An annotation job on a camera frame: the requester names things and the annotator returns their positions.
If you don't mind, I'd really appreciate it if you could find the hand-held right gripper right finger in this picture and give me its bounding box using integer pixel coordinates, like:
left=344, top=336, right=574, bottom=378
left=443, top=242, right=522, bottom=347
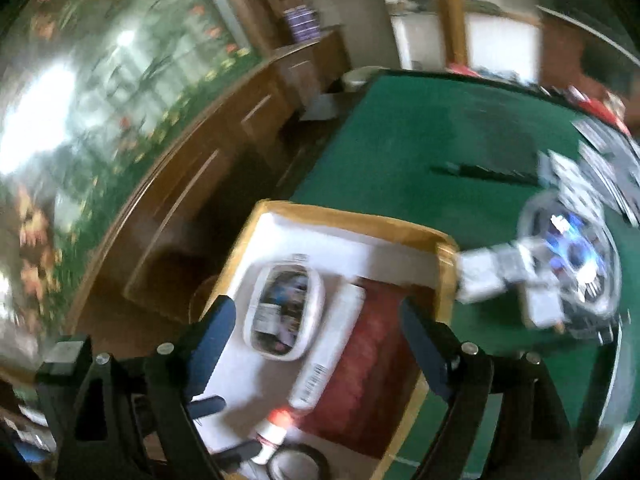
left=399, top=299, right=583, bottom=480

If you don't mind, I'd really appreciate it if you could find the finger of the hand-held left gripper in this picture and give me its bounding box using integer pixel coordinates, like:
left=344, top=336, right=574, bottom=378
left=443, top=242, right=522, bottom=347
left=191, top=395, right=227, bottom=418
left=215, top=441, right=262, bottom=463

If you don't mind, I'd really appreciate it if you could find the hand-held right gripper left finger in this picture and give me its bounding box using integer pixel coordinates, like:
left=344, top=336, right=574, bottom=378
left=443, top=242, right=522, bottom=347
left=57, top=295, right=237, bottom=480

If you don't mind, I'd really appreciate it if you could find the white bottle with red cap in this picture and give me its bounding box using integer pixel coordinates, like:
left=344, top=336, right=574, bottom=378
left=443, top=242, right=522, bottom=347
left=250, top=407, right=297, bottom=465

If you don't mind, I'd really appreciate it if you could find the red pouch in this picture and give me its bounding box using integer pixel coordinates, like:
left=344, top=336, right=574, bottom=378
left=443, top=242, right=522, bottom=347
left=300, top=280, right=441, bottom=458

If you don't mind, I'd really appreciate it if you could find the clear lidded plastic container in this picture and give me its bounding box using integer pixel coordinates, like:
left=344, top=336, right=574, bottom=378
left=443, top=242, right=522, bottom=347
left=243, top=260, right=326, bottom=361

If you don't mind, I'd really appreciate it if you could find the black tape roll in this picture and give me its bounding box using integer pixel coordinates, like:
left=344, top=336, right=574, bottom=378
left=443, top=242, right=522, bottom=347
left=262, top=442, right=331, bottom=480

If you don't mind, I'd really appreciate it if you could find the small white blue carton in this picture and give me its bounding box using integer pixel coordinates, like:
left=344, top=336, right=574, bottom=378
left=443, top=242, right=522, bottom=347
left=456, top=242, right=531, bottom=305

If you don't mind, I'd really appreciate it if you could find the yellow cardboard box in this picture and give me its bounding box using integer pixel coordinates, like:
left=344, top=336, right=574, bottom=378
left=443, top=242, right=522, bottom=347
left=200, top=200, right=460, bottom=480

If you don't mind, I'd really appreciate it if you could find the round table control panel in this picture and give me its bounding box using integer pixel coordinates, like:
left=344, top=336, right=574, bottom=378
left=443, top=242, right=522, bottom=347
left=517, top=192, right=621, bottom=331

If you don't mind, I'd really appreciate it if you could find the wooden cabinet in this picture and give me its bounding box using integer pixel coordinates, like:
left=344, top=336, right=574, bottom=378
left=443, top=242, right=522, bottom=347
left=65, top=30, right=351, bottom=331

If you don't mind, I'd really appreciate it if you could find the pile of playing cards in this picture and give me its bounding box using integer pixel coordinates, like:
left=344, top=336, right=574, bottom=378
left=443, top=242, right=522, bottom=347
left=537, top=120, right=640, bottom=226

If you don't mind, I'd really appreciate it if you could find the white bin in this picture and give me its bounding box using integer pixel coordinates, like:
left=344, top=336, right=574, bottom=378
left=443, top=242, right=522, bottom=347
left=341, top=67, right=373, bottom=93

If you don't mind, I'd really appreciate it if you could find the stack of purple cans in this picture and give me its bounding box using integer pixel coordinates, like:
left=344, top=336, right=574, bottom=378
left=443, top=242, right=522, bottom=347
left=284, top=5, right=321, bottom=41

